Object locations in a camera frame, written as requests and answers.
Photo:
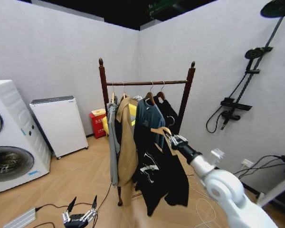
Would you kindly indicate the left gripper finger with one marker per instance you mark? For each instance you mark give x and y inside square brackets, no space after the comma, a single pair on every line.
[69,210]
[92,209]

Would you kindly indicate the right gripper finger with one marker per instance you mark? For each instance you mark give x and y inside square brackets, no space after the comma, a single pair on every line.
[174,143]
[178,138]

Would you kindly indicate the black T-shirt with white print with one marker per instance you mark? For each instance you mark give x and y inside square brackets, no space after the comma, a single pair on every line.
[166,180]

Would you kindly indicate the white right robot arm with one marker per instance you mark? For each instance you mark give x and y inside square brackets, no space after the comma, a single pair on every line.
[228,190]

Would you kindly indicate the plain black garment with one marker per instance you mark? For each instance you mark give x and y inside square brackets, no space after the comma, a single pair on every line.
[167,109]

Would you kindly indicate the wooden hanger under black garment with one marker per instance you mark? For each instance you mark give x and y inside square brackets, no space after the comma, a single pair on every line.
[161,94]

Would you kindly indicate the wooden hanger under teal T-shirt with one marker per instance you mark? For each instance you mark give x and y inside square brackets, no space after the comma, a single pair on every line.
[150,96]

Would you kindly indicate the grey garment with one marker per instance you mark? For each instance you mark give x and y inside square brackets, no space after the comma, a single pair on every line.
[112,142]

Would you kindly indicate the wooden hanger under tan coat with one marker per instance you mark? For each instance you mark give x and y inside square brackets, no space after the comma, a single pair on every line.
[124,94]

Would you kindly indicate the wooden hanger under grey garment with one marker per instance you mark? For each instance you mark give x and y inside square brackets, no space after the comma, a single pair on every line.
[113,95]

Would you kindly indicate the teal T-shirt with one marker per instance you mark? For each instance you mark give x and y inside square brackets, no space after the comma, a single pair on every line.
[145,118]

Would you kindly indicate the tan coat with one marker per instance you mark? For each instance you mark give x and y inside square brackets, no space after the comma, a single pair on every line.
[127,154]

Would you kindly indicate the black shower mixer valve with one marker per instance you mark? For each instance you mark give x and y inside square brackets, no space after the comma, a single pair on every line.
[231,116]

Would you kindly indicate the dark wooden clothes rack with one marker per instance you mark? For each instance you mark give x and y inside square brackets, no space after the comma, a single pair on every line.
[147,83]

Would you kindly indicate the black shower shelf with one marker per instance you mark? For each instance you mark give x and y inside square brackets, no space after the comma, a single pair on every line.
[236,104]

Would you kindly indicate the yellow chair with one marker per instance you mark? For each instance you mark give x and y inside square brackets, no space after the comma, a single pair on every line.
[105,124]

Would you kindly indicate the red box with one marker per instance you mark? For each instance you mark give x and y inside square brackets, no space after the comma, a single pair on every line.
[97,126]

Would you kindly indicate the white cabinet with grey lid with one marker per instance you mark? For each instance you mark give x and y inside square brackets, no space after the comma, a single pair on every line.
[59,126]

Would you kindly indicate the white washing machine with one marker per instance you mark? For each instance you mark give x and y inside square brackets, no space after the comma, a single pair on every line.
[16,142]

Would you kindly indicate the black hand shower head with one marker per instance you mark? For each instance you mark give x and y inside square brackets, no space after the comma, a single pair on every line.
[253,53]

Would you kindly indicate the black round rain shower head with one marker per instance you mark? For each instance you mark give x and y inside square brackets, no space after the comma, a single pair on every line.
[276,8]

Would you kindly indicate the white wall socket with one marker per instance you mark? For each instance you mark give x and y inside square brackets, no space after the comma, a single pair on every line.
[248,162]

